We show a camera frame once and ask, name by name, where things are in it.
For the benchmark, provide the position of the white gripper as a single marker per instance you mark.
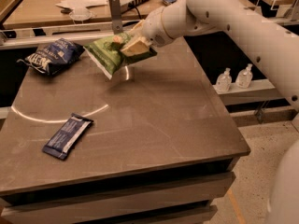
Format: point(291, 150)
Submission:
point(156, 28)

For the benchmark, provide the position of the green jalapeno chip bag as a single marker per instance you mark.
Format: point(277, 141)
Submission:
point(107, 55)

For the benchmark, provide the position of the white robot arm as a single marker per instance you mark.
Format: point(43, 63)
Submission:
point(274, 51)

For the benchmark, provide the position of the blue chip bag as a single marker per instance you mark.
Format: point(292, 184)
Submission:
point(54, 58)

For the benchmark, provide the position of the grey power strip box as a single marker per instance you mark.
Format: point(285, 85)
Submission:
point(130, 4)

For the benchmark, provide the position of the white round lid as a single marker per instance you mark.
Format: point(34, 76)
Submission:
point(80, 14)

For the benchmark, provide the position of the white papers on desk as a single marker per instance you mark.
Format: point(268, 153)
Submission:
point(81, 3)

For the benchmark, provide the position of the left clear sanitizer bottle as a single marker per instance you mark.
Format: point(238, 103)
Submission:
point(224, 81)

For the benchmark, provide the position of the clear sanitizer bottle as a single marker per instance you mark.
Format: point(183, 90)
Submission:
point(224, 81)
point(244, 77)

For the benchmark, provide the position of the right clear sanitizer bottle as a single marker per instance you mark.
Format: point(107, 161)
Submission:
point(244, 77)

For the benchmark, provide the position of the blue snack bar wrapper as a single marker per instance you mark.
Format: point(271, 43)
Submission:
point(67, 136)

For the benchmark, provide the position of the upper wooden drawer front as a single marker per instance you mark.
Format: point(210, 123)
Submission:
point(184, 201)

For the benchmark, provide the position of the left grey metal post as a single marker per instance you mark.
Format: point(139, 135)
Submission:
point(115, 11)

